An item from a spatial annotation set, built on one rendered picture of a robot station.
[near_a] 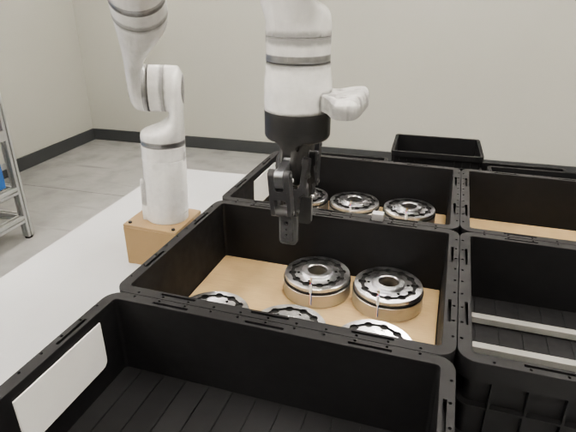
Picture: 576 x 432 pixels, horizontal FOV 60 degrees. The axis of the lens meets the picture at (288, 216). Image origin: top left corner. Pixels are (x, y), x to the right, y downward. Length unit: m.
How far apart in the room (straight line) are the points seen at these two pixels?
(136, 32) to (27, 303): 0.56
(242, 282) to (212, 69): 3.49
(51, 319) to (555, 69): 3.50
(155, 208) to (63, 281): 0.24
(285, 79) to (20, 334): 0.70
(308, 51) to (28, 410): 0.44
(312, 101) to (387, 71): 3.34
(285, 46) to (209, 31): 3.66
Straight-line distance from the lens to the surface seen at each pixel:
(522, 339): 0.77
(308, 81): 0.53
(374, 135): 3.97
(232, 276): 0.83
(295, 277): 0.77
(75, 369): 0.60
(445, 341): 0.55
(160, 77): 1.03
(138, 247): 1.14
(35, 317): 1.06
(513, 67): 3.88
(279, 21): 0.53
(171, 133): 1.04
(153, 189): 1.09
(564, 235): 1.09
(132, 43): 0.92
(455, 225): 0.81
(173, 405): 0.62
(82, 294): 1.10
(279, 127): 0.54
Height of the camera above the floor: 1.26
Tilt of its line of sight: 25 degrees down
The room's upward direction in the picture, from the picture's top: straight up
